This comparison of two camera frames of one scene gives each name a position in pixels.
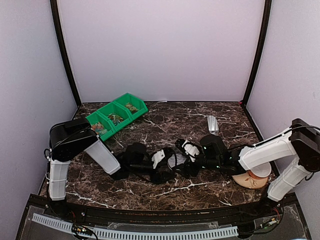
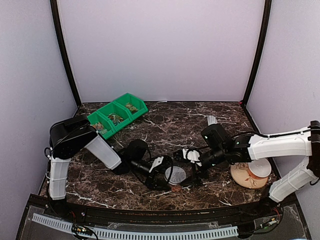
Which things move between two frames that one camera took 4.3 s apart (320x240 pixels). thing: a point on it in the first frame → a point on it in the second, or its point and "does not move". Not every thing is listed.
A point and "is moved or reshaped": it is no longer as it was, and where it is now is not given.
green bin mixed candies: x=116 y=115 does not move
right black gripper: x=194 y=172 → x=194 y=180
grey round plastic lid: x=180 y=158 is moved or reshaped
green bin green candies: x=134 y=106 does not move
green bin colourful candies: x=101 y=125 does not move
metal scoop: x=213 y=125 does not move
